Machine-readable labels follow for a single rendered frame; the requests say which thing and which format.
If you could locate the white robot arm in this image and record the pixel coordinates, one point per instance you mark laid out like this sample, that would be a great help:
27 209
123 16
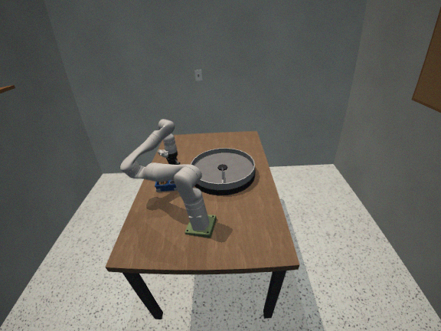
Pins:
185 179

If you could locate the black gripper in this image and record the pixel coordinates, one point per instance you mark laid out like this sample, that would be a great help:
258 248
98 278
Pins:
172 159

